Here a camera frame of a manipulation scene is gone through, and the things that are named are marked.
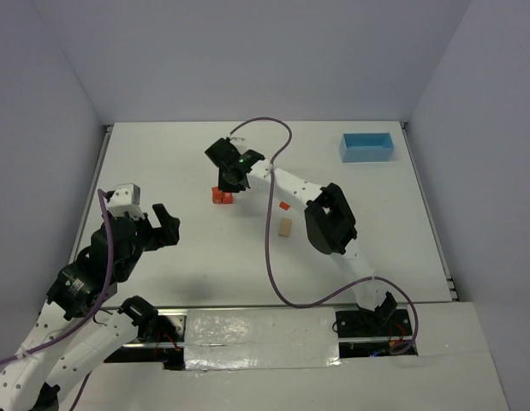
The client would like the plain red cube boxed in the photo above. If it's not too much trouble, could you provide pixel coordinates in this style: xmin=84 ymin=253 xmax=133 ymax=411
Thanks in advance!
xmin=211 ymin=187 xmax=223 ymax=204

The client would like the red wedge block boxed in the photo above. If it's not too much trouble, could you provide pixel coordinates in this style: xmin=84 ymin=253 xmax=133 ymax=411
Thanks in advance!
xmin=279 ymin=201 xmax=290 ymax=211

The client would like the natural wood rectangular block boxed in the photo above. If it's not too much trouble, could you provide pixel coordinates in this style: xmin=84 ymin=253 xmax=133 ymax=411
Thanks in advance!
xmin=278 ymin=217 xmax=292 ymax=238

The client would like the blue plastic bin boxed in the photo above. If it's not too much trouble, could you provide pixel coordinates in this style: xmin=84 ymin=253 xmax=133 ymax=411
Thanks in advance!
xmin=339 ymin=133 xmax=395 ymax=163

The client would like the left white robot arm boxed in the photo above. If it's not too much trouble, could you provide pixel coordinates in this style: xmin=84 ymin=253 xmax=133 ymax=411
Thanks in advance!
xmin=0 ymin=204 xmax=180 ymax=410

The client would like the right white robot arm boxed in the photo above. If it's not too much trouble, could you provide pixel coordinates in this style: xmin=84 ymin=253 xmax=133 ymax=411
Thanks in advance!
xmin=205 ymin=138 xmax=397 ymax=336

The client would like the silver tape sheet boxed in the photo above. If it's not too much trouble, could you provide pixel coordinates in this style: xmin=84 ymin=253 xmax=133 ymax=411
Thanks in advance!
xmin=184 ymin=307 xmax=341 ymax=371

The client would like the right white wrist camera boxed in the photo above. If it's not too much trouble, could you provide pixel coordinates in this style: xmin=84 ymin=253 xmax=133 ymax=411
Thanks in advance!
xmin=229 ymin=136 xmax=246 ymax=146

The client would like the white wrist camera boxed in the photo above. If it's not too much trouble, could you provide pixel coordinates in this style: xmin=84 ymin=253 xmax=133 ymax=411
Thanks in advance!
xmin=229 ymin=136 xmax=246 ymax=146
xmin=107 ymin=183 xmax=144 ymax=220

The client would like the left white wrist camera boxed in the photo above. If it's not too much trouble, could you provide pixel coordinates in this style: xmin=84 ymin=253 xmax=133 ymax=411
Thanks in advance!
xmin=107 ymin=183 xmax=144 ymax=220

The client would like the left aluminium table rail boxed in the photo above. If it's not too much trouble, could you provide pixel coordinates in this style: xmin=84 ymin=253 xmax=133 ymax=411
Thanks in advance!
xmin=63 ymin=123 xmax=114 ymax=265

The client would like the aluminium table rail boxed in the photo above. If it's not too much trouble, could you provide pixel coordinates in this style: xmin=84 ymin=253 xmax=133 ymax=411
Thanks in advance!
xmin=400 ymin=122 xmax=460 ymax=301
xmin=63 ymin=123 xmax=114 ymax=265

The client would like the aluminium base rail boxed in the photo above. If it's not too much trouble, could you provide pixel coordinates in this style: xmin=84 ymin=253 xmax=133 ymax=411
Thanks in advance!
xmin=107 ymin=307 xmax=414 ymax=372

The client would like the right aluminium table rail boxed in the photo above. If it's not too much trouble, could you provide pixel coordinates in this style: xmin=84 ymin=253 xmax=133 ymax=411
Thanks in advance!
xmin=400 ymin=122 xmax=460 ymax=301

